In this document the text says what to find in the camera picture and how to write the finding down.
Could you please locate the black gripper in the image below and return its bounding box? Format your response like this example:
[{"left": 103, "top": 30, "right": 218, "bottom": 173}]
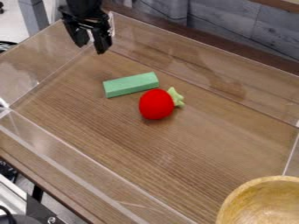
[{"left": 59, "top": 0, "right": 114, "bottom": 54}]

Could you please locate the red plush strawberry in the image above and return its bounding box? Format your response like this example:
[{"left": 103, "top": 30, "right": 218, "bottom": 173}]
[{"left": 139, "top": 87, "right": 184, "bottom": 120}]

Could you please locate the green foam block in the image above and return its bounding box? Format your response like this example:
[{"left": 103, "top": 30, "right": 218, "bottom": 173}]
[{"left": 103, "top": 72, "right": 159, "bottom": 98}]

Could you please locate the wooden bowl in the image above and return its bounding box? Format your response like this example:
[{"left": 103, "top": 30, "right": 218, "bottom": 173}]
[{"left": 215, "top": 176, "right": 299, "bottom": 224}]

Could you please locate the grey post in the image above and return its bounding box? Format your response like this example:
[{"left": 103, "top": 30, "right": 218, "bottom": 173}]
[{"left": 17, "top": 0, "right": 49, "bottom": 36}]

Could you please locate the clear acrylic tray enclosure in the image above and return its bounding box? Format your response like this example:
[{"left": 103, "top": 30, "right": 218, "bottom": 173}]
[{"left": 0, "top": 15, "right": 299, "bottom": 224}]

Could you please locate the black metal bracket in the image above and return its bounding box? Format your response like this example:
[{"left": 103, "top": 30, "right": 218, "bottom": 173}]
[{"left": 25, "top": 195, "right": 67, "bottom": 224}]

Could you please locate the black cable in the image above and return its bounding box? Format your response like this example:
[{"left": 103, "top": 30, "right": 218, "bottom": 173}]
[{"left": 0, "top": 204, "right": 20, "bottom": 224}]

